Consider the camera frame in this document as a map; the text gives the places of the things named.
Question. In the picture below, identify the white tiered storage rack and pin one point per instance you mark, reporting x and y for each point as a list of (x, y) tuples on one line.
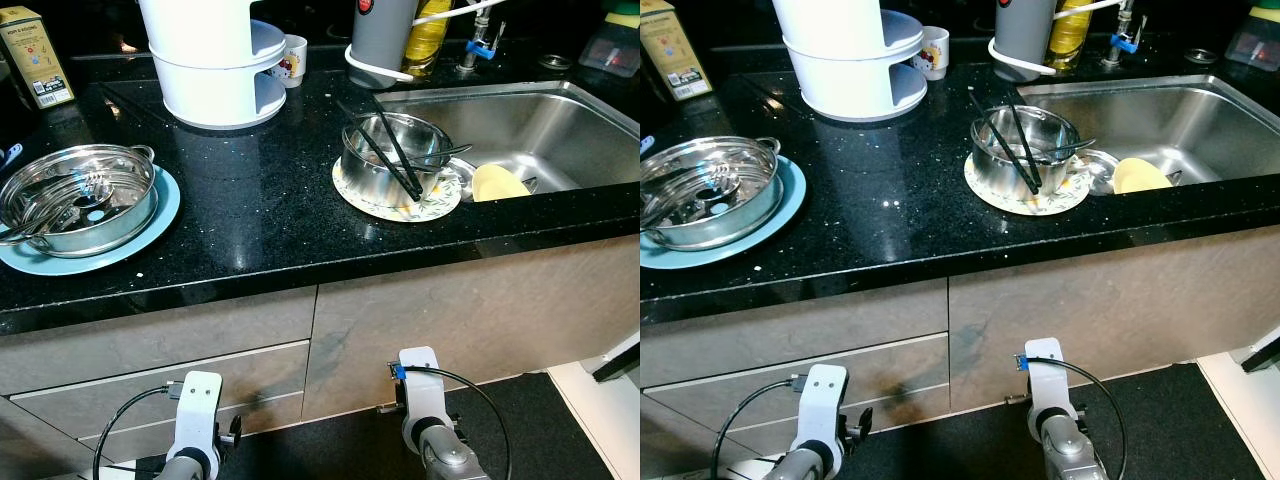
[(850, 55), (215, 60)]

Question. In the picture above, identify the black edged appliance door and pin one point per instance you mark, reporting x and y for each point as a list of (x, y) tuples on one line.
[(1262, 355), (615, 365)]

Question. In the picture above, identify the grey drawer front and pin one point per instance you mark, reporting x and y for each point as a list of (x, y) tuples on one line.
[(900, 407), (250, 370), (150, 340), (900, 365), (800, 335), (270, 412)]

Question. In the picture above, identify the grey cylindrical water filter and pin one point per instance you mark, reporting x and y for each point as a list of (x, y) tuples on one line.
[(1025, 20), (385, 25)]

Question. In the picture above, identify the clear plastic container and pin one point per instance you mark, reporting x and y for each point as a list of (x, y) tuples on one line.
[(1255, 45), (615, 50)]

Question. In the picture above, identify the white patterned plate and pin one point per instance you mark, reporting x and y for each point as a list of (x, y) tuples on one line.
[(395, 214), (1025, 208)]

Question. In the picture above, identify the small steel pot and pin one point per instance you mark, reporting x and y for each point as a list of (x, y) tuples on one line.
[(370, 180), (1000, 172)]

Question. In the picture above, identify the yellow oil bottle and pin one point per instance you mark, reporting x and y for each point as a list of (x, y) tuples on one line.
[(1070, 30), (428, 35)]

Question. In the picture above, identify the grey cabinet door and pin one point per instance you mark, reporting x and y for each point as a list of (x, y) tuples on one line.
[(470, 300), (1090, 290)]

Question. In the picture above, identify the light blue plate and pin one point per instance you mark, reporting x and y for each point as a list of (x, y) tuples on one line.
[(170, 210), (795, 200)]

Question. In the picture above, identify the white cartoon mug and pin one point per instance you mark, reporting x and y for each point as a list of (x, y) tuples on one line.
[(932, 52), (290, 60)]

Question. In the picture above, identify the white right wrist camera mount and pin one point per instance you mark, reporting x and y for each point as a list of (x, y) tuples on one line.
[(420, 385), (1048, 375)]

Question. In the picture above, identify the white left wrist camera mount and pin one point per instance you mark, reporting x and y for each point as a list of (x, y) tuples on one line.
[(825, 405), (198, 410)]

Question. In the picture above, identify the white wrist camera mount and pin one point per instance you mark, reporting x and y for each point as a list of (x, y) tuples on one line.
[(825, 405), (420, 385), (1048, 375), (198, 410)]

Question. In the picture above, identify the black floor mat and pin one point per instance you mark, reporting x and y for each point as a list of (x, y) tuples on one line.
[(1160, 430), (330, 445)]

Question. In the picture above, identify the yellow printed carton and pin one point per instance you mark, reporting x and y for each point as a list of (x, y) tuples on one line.
[(675, 50), (35, 55)]

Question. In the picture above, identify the steel sink basin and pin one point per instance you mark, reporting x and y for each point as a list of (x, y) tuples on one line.
[(1190, 115), (560, 120)]

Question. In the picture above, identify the yellow plate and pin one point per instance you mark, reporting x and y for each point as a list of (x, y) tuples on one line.
[(497, 182), (1140, 177)]

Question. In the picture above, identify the yellow green sponge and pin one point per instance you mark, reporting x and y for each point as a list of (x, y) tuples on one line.
[(1265, 12), (622, 15)]

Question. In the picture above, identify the steel gooseneck faucet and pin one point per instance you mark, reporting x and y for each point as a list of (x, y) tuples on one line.
[(480, 45), (1125, 40)]

